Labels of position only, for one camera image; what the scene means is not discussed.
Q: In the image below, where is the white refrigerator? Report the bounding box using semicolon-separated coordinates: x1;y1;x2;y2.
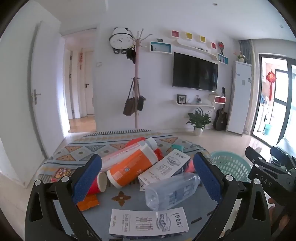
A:
227;61;252;135

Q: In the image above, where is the wall television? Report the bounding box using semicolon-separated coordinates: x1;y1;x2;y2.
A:
172;52;219;92

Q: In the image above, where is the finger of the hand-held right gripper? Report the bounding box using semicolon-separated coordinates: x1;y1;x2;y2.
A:
270;146;296;173
245;146;267;167

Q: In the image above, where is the brown tote bag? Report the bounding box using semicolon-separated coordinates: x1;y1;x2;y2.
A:
122;77;139;116

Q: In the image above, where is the black sliding door frame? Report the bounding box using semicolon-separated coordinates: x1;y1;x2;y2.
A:
252;53;296;146

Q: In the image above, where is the small black bag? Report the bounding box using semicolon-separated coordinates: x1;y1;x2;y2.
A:
137;80;147;111

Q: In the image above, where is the red printed packet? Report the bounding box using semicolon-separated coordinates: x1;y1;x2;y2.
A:
50;167;73;183

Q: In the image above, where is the black guitar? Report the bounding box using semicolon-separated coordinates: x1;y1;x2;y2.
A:
213;108;228;131

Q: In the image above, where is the white printed paper carton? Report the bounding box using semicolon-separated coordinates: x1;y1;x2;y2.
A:
138;150;191;192
109;207;189;238

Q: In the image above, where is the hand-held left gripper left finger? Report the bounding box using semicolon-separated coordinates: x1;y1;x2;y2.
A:
25;153;102;241

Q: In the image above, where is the red paper cup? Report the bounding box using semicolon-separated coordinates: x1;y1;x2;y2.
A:
87;171;108;195

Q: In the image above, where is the pink coat rack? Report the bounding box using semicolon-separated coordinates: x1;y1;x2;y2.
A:
129;29;153;129

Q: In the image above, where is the pink white bottle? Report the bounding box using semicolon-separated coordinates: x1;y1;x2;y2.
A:
100;137;159;172

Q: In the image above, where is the panda wall clock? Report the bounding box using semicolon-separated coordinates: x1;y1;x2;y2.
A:
109;27;133;55

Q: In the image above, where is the orange white canister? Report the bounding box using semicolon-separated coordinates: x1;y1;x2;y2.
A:
106;145;160;189

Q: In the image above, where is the white washing machine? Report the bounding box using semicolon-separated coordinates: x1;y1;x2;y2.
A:
258;103;271;132

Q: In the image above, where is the orange snack wrapper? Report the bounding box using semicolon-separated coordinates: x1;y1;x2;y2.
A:
77;194;100;212

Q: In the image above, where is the red knot decoration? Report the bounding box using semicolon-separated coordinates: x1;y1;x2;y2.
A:
266;71;277;94

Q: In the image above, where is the long blue wall shelf box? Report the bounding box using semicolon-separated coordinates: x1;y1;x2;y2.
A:
149;41;172;54

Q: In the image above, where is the grey curtain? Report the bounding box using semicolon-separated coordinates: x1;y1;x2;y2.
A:
239;39;252;64

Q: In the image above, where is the red plastic bag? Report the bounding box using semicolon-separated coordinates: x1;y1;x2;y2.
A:
125;138;165;162

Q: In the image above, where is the curved white wall shelf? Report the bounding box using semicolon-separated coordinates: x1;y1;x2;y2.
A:
176;38;219;62

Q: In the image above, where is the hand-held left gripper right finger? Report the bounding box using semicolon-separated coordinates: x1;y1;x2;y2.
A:
193;152;271;241

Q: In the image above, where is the pink plastic item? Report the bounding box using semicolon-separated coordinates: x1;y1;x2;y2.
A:
185;160;196;174

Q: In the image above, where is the white hallway door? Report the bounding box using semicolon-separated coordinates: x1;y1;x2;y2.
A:
84;50;95;115

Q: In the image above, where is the black hat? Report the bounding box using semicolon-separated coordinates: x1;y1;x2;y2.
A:
126;47;137;64

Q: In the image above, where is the teal plastic basket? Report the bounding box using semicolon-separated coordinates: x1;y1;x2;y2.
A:
209;151;253;183

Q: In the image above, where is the clear plastic bottle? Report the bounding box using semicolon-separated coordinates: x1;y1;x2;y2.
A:
145;173;201;211

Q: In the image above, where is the low white wall shelf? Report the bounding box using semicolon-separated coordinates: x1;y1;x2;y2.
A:
172;100;216;110

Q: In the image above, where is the green potted plant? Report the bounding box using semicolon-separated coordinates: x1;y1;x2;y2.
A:
186;108;212;137

